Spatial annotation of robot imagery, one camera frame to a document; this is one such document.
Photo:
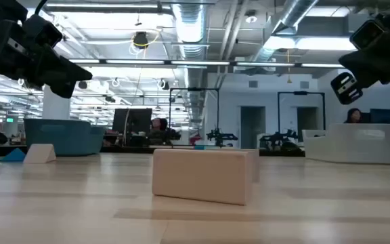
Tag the black table frame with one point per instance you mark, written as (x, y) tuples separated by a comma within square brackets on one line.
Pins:
[(130, 149)]

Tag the black workstation robot arm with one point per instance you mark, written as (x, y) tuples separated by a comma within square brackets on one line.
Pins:
[(278, 139), (220, 136), (173, 133)]

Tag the white wedge block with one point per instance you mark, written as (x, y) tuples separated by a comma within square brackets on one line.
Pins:
[(39, 154)]

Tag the teal block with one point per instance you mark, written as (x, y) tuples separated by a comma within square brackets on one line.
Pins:
[(199, 147)]

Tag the blue plastic bin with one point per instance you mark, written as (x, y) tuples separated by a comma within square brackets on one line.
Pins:
[(63, 139)]

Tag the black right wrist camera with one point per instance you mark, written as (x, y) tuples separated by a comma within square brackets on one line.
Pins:
[(367, 34)]

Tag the black computer monitor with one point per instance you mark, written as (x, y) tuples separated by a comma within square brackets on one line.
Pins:
[(132, 120)]

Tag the clear plastic bin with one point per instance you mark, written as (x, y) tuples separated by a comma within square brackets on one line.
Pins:
[(350, 145)]

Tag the blue triangular block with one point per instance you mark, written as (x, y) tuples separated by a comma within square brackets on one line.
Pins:
[(14, 156)]

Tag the dark blue computer monitor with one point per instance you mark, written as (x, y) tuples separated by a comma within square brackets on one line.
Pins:
[(383, 116)]

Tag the green exit sign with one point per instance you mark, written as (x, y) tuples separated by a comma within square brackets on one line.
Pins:
[(9, 120)]

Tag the black ceiling camera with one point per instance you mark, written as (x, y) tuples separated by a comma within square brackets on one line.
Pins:
[(141, 39)]

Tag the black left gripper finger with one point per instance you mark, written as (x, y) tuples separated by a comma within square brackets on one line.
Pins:
[(87, 72), (68, 71)]

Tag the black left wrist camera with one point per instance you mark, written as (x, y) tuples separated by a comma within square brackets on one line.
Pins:
[(44, 32)]

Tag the grey door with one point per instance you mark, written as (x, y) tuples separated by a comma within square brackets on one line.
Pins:
[(252, 127), (306, 118)]

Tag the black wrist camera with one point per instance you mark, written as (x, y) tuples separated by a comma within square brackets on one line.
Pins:
[(367, 34), (44, 32)]

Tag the black rig frame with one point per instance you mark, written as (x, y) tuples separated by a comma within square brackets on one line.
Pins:
[(195, 89), (300, 92)]

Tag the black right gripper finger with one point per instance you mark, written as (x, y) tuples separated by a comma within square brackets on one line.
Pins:
[(345, 64), (366, 67)]

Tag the long wooden rectangular block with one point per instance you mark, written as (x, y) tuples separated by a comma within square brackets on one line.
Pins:
[(201, 176)]

